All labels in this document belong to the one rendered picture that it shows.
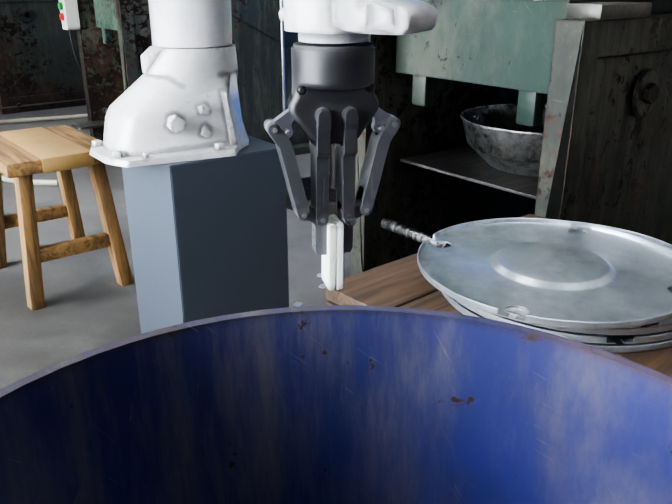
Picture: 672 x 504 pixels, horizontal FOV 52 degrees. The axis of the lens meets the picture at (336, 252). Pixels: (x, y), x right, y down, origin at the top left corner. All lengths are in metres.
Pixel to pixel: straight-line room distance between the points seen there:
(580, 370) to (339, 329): 0.15
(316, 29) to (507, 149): 0.84
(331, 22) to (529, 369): 0.32
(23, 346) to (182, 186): 0.67
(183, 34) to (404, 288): 0.45
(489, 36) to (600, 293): 0.66
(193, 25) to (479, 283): 0.51
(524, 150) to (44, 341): 1.02
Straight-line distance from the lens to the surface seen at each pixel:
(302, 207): 0.65
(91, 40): 3.05
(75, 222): 1.94
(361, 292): 0.77
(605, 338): 0.69
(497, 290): 0.71
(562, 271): 0.76
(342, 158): 0.65
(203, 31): 0.97
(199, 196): 0.96
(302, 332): 0.45
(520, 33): 1.24
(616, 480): 0.45
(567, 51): 1.12
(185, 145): 0.97
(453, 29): 1.34
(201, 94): 0.96
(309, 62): 0.61
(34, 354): 1.47
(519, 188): 1.35
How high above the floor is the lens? 0.67
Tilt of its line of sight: 22 degrees down
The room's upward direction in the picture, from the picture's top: straight up
